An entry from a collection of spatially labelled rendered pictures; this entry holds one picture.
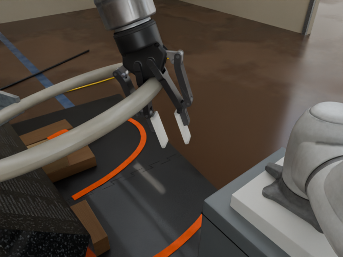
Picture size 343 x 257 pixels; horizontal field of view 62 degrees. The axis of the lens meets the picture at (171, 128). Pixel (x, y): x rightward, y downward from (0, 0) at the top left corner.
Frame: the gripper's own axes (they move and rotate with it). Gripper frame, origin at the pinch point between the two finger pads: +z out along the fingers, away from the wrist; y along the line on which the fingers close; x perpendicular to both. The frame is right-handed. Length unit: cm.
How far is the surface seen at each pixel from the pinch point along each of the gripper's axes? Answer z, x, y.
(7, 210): 17, -2, 59
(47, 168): 51, -80, 124
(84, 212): 68, -54, 89
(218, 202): 33.7, -15.2, 0.5
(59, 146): -10.1, 19.4, 8.1
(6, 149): 12, -34, 87
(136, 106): -9.5, 9.3, 0.4
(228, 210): 35.0, -12.8, -2.2
